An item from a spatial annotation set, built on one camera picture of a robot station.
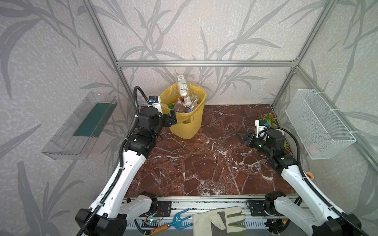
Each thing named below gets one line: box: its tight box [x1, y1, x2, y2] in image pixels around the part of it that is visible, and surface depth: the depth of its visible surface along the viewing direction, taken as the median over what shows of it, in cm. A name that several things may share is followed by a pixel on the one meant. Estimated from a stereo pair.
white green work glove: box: [192, 206, 247, 236], surface depth 71 cm
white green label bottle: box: [177, 74, 192, 106], surface depth 88 cm
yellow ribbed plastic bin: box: [160, 98, 207, 140], surface depth 87 cm
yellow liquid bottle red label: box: [174, 98, 187, 114], surface depth 86 cm
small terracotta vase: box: [305, 171, 315, 180], surface depth 75 cm
